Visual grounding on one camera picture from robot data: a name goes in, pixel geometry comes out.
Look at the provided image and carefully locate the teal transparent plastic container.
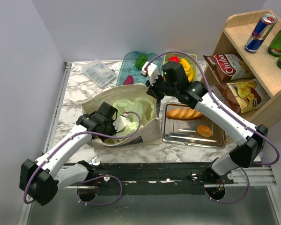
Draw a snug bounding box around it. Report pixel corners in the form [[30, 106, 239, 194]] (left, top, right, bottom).
[[116, 51, 157, 86]]

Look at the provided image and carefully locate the red apple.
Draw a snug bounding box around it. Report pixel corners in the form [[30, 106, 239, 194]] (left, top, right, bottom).
[[169, 56, 180, 63]]

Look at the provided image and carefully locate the wooden shelf unit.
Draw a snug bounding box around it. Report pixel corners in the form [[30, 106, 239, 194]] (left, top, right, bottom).
[[213, 9, 281, 128]]

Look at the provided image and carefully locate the red bull can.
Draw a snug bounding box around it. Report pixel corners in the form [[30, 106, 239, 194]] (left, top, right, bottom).
[[244, 14, 278, 53]]

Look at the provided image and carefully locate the snack packet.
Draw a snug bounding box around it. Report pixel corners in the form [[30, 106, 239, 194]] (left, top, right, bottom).
[[216, 78, 270, 115]]

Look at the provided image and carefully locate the metal tray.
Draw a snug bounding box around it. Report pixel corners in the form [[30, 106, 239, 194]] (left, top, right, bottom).
[[161, 102, 226, 148]]

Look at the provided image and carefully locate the clear plastic compartment box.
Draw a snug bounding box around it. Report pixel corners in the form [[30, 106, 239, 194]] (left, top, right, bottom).
[[82, 59, 117, 89]]

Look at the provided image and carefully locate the yellow banana bunch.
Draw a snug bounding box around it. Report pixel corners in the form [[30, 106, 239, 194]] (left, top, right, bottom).
[[180, 58, 193, 82]]

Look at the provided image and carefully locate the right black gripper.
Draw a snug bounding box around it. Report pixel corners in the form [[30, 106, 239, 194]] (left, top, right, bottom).
[[146, 73, 178, 101]]

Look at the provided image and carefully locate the bread loaf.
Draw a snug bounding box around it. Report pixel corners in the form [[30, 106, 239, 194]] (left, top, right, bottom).
[[166, 108, 203, 120]]

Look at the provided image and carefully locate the brown chip bag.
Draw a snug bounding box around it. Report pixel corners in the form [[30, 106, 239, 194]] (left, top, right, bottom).
[[203, 54, 255, 82]]

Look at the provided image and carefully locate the green plastic grocery bag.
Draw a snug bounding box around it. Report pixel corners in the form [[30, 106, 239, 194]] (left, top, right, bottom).
[[104, 97, 161, 145]]

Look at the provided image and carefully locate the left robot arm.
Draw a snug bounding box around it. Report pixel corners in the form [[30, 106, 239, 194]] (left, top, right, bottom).
[[19, 102, 118, 206]]

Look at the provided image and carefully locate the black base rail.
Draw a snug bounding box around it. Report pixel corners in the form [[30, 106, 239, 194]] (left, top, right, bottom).
[[71, 162, 234, 195]]

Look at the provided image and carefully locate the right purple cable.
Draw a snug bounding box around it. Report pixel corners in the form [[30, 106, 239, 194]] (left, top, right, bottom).
[[144, 51, 281, 166]]

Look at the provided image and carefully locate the purple sweet potato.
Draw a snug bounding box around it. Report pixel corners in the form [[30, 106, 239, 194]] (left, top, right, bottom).
[[123, 75, 134, 85]]

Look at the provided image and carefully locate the pale green plastic basket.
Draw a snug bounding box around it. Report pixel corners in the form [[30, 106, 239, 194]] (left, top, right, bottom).
[[163, 53, 197, 81]]

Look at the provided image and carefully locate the beige canvas tote bag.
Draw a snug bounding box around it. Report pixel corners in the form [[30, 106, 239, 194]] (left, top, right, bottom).
[[80, 83, 162, 149]]

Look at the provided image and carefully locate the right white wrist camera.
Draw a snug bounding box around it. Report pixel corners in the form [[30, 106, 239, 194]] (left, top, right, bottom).
[[141, 61, 160, 86]]

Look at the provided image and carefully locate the green bell pepper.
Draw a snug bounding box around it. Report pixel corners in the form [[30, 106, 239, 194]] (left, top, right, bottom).
[[135, 54, 148, 69]]

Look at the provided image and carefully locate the glazed donut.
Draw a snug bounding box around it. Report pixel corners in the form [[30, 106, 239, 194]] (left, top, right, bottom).
[[196, 125, 213, 137]]

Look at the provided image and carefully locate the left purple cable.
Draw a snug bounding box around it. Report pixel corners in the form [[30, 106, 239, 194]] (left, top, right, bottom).
[[23, 111, 141, 204]]

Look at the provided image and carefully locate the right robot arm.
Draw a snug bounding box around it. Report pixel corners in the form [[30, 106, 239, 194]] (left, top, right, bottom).
[[141, 62, 268, 184]]

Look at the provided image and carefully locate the purple cable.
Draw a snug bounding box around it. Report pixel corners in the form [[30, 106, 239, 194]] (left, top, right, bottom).
[[144, 51, 281, 166], [23, 111, 141, 204]]

